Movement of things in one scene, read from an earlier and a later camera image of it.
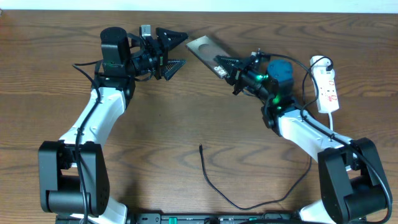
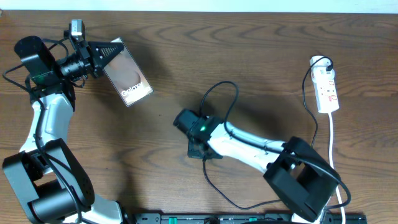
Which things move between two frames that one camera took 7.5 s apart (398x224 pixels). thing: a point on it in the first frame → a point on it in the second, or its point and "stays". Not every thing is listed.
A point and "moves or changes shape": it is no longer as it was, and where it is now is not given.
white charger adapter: [319, 69] stays
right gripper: [230, 65] → [193, 153]
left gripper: [161, 58] → [85, 50]
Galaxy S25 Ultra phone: [206, 50] moves or changes shape
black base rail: [193, 218] stays
